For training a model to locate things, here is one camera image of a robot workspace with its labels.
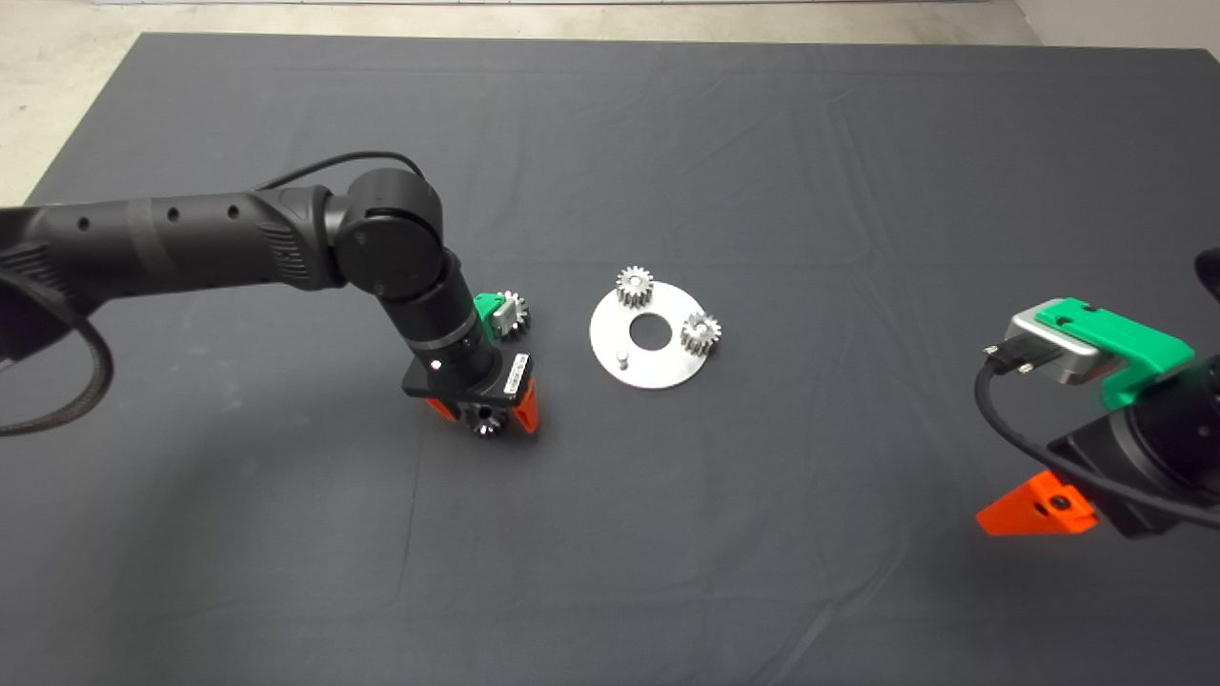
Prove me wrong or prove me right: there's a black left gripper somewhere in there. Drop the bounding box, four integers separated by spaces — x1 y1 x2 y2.
401 351 540 435

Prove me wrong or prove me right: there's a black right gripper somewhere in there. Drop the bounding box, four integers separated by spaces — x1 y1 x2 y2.
975 412 1220 540

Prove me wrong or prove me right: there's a small steel gear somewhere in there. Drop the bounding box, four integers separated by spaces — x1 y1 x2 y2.
681 313 722 358
459 400 512 439
615 266 655 309

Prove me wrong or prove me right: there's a larger steel gear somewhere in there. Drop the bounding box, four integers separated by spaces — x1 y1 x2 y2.
496 291 531 341

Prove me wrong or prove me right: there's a round metal plate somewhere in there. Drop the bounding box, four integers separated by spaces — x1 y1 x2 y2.
588 281 716 390

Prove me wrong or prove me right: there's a dark grey table cloth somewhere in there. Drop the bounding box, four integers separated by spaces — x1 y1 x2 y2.
0 33 1220 686

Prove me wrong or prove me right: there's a green left camera mount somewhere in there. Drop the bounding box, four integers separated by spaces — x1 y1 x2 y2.
474 292 511 344

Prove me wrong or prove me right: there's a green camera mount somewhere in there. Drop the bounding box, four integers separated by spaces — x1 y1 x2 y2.
1036 298 1195 413
474 292 511 344

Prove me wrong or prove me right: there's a silver right camera box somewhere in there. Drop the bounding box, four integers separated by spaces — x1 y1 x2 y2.
1003 312 1107 387

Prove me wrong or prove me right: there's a green right camera mount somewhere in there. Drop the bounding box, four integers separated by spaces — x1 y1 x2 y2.
1036 298 1195 413

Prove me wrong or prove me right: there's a thin black left cable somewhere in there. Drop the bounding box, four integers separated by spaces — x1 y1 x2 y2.
255 151 425 192

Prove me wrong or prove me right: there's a braided black left cable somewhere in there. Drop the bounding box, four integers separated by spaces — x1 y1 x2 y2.
0 267 115 437

